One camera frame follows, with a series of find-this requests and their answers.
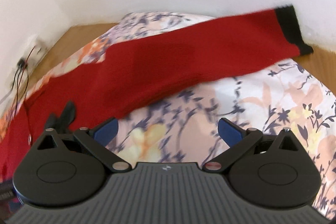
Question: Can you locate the black cable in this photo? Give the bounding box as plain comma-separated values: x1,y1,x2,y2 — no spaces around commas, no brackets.
10,66,23,119

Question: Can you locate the floral bed sheet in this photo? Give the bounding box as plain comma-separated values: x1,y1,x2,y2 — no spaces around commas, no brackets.
1,12,335,218

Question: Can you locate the white wall socket strip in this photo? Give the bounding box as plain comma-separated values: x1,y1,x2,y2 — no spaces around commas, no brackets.
20,35,49,72

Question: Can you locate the black charger plug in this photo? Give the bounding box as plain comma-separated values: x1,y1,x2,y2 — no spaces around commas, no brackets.
17,58,27,70

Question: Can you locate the red knit cardigan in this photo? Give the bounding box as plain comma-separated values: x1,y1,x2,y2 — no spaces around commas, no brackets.
1,6,313,180

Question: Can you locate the wooden bed frame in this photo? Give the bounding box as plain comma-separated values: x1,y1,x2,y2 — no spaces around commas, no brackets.
26,23,335,93

